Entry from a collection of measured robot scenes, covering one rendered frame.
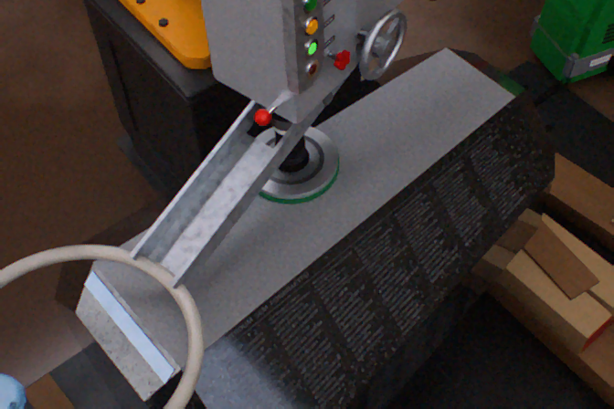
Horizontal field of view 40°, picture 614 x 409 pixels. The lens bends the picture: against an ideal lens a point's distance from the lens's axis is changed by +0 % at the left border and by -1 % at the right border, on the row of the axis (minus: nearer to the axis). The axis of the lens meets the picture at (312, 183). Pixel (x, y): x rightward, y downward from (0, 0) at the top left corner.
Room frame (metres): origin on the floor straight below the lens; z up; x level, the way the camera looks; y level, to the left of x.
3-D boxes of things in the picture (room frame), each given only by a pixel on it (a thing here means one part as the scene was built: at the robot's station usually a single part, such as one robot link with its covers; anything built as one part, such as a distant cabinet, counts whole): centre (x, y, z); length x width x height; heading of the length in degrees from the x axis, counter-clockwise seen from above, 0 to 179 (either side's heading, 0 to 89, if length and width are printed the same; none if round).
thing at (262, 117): (1.08, 0.07, 1.15); 0.08 x 0.03 x 0.03; 141
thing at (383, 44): (1.24, -0.12, 1.18); 0.15 x 0.10 x 0.15; 141
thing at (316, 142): (1.22, 0.05, 0.82); 0.21 x 0.21 x 0.01
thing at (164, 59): (1.93, 0.25, 0.37); 0.66 x 0.66 x 0.74; 36
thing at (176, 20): (1.93, 0.25, 0.76); 0.49 x 0.49 x 0.05; 36
